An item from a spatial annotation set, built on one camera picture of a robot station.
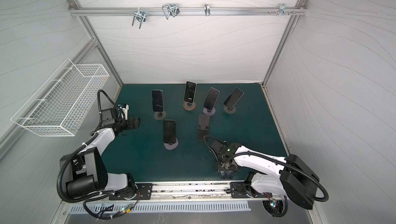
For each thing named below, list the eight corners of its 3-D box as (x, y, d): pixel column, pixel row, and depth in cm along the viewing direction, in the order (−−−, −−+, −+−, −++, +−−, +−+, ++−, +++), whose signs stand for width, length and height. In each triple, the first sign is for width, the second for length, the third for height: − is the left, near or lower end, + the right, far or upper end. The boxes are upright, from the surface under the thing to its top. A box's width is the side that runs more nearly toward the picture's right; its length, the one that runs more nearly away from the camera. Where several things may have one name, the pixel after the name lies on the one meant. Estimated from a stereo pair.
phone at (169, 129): (166, 145, 90) (160, 132, 77) (168, 133, 95) (163, 119, 82) (176, 145, 90) (173, 132, 77) (178, 133, 95) (174, 120, 82)
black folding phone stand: (197, 139, 93) (196, 131, 84) (197, 123, 100) (197, 113, 92) (209, 139, 93) (210, 131, 84) (208, 123, 100) (209, 113, 92)
